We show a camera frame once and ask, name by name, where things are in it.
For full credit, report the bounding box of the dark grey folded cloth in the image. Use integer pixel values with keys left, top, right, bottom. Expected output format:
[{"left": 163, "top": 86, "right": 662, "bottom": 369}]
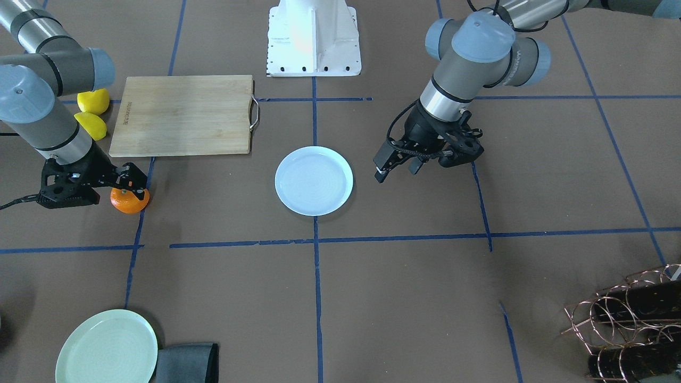
[{"left": 155, "top": 343, "right": 219, "bottom": 382}]

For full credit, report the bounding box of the orange mandarin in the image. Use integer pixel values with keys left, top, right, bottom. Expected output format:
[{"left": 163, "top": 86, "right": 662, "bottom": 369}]
[{"left": 110, "top": 188, "right": 151, "bottom": 214}]

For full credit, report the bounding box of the light blue plate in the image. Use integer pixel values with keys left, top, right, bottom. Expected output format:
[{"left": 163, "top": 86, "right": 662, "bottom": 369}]
[{"left": 274, "top": 146, "right": 354, "bottom": 216}]

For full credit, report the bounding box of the bamboo cutting board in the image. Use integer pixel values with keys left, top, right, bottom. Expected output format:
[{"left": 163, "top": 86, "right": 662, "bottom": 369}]
[{"left": 109, "top": 74, "right": 259, "bottom": 157}]

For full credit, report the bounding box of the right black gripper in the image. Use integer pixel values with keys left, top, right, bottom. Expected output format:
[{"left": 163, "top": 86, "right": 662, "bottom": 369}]
[{"left": 37, "top": 144, "right": 148, "bottom": 209}]

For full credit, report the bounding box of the light green plate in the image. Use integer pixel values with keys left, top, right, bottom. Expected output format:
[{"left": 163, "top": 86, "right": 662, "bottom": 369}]
[{"left": 54, "top": 310, "right": 159, "bottom": 382}]

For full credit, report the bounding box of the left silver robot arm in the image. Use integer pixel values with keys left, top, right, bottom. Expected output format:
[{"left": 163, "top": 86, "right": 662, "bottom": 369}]
[{"left": 373, "top": 1, "right": 680, "bottom": 182}]

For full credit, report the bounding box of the lower yellow lemon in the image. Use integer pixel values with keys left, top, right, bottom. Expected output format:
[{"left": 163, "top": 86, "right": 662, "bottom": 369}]
[{"left": 73, "top": 112, "right": 109, "bottom": 141}]

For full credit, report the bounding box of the upper yellow lemon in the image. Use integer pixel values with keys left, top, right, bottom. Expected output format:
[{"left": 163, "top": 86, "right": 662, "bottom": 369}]
[{"left": 76, "top": 89, "right": 111, "bottom": 116}]

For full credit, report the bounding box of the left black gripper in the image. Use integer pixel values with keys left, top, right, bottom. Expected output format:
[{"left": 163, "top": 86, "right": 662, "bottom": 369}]
[{"left": 373, "top": 100, "right": 484, "bottom": 184}]

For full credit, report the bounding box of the yellow lemon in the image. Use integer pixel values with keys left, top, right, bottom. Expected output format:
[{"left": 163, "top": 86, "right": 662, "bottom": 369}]
[
  {"left": 73, "top": 112, "right": 109, "bottom": 141},
  {"left": 76, "top": 89, "right": 111, "bottom": 116}
]

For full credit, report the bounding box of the copper wire bottle rack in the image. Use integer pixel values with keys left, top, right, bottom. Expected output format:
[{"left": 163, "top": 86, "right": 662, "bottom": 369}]
[{"left": 564, "top": 264, "right": 680, "bottom": 382}]

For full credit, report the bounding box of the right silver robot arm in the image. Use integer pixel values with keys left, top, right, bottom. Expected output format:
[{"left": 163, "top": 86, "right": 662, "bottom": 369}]
[{"left": 1, "top": 1, "right": 150, "bottom": 213}]

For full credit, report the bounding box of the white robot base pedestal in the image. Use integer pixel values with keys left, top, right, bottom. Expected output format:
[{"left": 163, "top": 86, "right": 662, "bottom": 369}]
[{"left": 266, "top": 1, "right": 362, "bottom": 77}]

